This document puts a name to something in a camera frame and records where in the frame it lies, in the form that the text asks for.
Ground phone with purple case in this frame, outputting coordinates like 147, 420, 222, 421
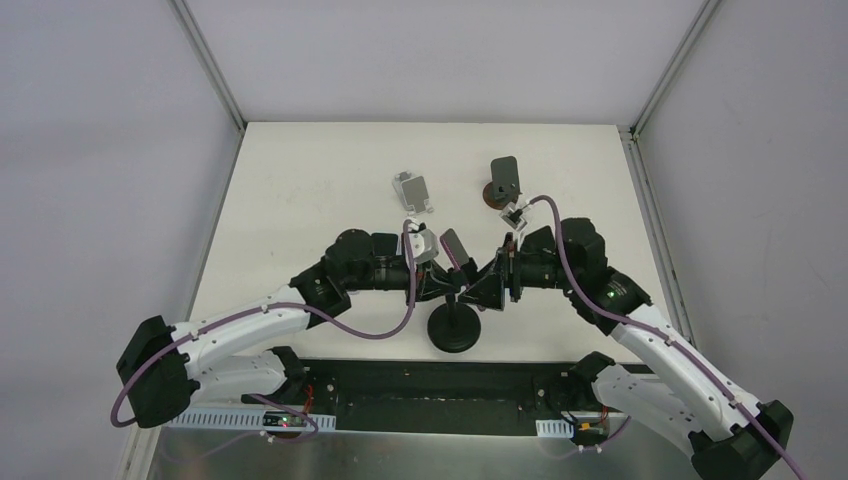
439, 228, 478, 287

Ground black pole phone stand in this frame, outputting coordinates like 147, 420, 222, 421
427, 270, 481, 354

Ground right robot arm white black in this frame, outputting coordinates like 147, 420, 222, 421
440, 218, 794, 479

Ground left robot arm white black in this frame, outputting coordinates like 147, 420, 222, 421
110, 222, 457, 428

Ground brown round phone stand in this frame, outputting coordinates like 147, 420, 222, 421
482, 156, 521, 210

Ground white grey phone stand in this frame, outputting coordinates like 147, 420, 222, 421
392, 171, 434, 216

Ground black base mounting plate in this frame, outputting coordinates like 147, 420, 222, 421
268, 359, 613, 436

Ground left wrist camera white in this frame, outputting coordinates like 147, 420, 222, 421
403, 218, 440, 265

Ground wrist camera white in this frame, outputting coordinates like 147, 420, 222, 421
403, 218, 440, 265
499, 202, 531, 232

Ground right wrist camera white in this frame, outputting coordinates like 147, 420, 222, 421
499, 202, 531, 232

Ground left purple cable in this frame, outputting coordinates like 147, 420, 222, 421
109, 219, 419, 464

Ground right white cable duct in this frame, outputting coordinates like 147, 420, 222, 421
535, 419, 575, 439

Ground white cable duct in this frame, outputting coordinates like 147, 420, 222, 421
167, 407, 337, 433
535, 419, 575, 439

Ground left white cable duct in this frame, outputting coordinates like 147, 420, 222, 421
167, 407, 337, 433

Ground right aluminium frame post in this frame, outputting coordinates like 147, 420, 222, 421
629, 0, 724, 141

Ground aluminium frame post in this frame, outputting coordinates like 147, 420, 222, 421
168, 0, 248, 137
629, 0, 724, 141

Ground left aluminium frame post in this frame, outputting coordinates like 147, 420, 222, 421
168, 0, 248, 137

